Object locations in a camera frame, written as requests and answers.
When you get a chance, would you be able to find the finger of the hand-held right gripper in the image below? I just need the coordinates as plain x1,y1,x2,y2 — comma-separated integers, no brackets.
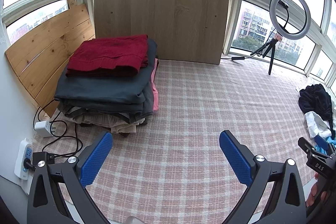
314,135,330,155
297,137,336,180

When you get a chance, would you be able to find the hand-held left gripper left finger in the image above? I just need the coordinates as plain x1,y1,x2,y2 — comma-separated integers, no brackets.
26,131,114,224

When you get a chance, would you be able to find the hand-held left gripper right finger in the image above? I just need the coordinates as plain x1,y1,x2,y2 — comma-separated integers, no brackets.
219,130,308,224

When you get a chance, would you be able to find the light blue striped jacket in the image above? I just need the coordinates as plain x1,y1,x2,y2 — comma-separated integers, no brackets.
315,135,336,155

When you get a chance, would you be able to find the person's right hand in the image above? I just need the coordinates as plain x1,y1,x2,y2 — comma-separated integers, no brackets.
306,173,320,208

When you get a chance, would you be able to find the beige knit folded garment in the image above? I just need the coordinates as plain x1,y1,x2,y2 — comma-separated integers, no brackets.
79,115,137,134

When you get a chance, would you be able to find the navy crumpled garment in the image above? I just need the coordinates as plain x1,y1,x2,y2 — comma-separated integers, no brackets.
299,84,336,130

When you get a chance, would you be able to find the grey folded garment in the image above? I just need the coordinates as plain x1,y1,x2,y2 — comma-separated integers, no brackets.
58,105,143,125

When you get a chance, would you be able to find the black power adapter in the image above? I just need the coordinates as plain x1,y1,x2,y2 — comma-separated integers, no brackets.
23,152,55,172

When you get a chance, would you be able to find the white charger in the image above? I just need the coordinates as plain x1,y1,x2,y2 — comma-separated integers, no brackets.
34,120,57,138

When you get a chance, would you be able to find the pink plaid blanket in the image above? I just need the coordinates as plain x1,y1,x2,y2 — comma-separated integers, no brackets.
33,59,321,224

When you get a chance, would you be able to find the dark slate folded garment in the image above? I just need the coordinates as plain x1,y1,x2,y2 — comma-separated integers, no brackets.
54,38,159,118

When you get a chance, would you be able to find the white power strip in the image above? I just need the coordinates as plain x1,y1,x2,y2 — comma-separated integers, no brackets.
14,138,34,180

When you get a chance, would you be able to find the pink folded garment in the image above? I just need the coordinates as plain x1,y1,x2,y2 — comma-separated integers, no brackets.
151,57,160,111

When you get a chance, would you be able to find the black tripod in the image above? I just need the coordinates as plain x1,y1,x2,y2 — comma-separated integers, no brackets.
250,35,282,75

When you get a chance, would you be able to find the red folded garment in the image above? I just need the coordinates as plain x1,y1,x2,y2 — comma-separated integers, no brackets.
66,34,150,78

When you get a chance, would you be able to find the pine plank board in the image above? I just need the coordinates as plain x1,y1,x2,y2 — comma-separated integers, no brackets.
5,3,96,117

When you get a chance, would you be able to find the black phone clamp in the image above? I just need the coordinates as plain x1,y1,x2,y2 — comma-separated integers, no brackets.
278,0,290,30

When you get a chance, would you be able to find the light oak board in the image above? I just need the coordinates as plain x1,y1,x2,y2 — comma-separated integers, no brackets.
94,0,231,65

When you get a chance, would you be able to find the black charger cable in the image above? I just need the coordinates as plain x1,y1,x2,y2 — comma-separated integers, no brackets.
34,98,84,157

